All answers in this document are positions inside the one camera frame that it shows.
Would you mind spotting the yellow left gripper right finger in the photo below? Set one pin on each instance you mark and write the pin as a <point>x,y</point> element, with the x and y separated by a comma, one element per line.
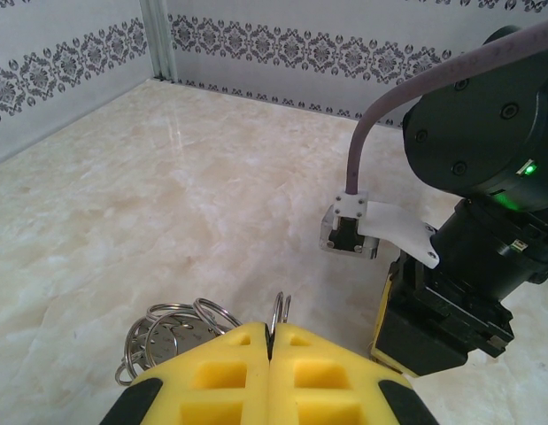
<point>309,358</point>

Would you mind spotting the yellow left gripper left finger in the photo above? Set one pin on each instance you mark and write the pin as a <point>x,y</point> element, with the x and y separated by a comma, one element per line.
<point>238,354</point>

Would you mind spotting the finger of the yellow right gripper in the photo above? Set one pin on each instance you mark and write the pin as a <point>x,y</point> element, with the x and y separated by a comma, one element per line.
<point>379,319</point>

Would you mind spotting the silver metal key plate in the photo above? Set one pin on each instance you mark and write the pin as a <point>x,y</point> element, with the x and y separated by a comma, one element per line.
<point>176,341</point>

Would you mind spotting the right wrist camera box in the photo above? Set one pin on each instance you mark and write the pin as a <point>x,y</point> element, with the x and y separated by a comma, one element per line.
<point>344,230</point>

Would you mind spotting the aluminium frame post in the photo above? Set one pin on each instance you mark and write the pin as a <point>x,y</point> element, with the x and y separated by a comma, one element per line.
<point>160,40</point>

